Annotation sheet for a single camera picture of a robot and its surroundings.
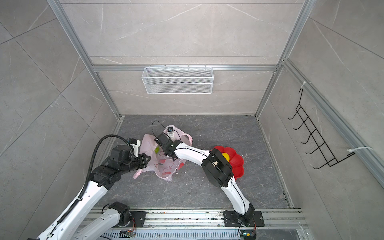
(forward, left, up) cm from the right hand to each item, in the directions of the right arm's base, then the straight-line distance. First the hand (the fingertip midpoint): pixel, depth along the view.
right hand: (171, 142), depth 95 cm
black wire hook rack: (-22, -70, +23) cm, 77 cm away
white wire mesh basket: (+36, -5, +22) cm, 42 cm away
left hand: (-16, +7, +12) cm, 21 cm away
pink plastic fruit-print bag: (-13, +6, -5) cm, 15 cm away
